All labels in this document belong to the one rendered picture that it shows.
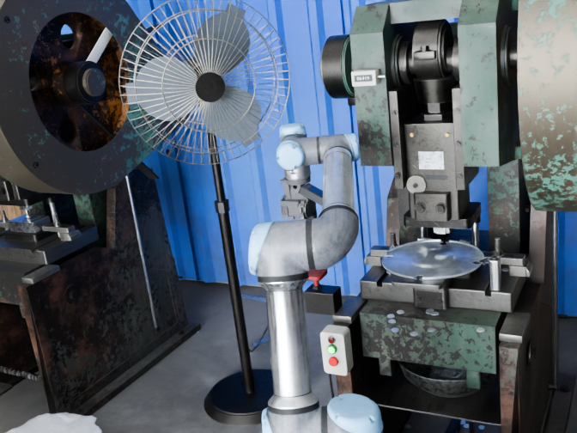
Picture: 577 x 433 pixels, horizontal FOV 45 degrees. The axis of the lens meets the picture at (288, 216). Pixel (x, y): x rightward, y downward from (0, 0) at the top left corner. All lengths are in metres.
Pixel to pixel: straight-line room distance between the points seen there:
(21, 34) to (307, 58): 1.42
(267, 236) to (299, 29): 2.01
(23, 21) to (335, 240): 1.44
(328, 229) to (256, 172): 2.16
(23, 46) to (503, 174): 1.61
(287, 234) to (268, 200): 2.18
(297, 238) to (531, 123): 0.57
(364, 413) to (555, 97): 0.79
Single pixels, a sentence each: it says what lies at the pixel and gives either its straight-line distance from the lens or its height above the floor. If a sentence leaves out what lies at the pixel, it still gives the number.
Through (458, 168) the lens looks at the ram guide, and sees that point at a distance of 1.97.
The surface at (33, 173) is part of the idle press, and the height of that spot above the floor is 1.08.
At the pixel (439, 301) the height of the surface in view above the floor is 0.68.
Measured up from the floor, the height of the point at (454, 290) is 0.70.
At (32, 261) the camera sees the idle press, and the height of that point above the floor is 0.65.
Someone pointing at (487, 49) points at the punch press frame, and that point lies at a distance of 1.88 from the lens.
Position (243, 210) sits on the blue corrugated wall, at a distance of 3.81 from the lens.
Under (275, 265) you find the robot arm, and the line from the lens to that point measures 1.53.
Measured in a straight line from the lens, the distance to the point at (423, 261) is 2.04.
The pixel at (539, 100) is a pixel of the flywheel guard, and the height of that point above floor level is 1.28.
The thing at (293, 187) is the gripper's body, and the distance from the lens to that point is 2.02.
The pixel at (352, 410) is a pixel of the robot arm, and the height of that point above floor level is 0.68.
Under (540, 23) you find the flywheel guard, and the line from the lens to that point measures 1.59.
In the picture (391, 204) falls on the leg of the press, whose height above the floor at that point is 0.82.
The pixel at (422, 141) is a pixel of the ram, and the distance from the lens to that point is 2.01.
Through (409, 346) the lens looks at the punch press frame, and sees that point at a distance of 2.08.
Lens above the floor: 1.56
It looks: 18 degrees down
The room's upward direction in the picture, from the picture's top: 7 degrees counter-clockwise
